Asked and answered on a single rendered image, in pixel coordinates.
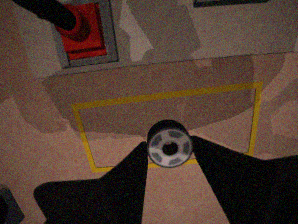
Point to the black wheel with grey hub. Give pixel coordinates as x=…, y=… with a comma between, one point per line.
x=174, y=154

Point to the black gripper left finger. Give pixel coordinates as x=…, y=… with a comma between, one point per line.
x=119, y=194

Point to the yellow rectangular outline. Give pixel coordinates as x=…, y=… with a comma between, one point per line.
x=164, y=95

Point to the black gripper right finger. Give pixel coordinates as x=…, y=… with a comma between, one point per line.
x=246, y=187

